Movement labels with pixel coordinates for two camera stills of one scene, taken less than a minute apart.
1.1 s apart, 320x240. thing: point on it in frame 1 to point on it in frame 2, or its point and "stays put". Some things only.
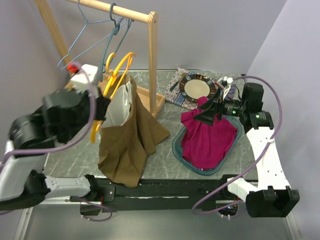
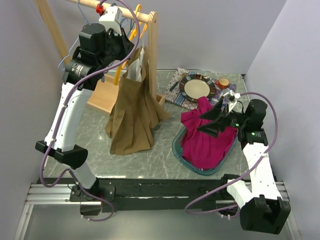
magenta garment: x=205 y=146 stays put
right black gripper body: x=218 y=107 to x=226 y=120
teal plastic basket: x=177 y=147 stays put
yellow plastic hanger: x=112 y=71 to x=118 y=74
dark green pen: x=173 y=86 stays put
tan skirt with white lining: x=126 y=136 to x=136 y=109
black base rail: x=176 y=194 stays put
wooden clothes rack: x=146 y=91 stays put
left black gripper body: x=100 y=108 to x=120 y=50
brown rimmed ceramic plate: x=194 y=86 stays put
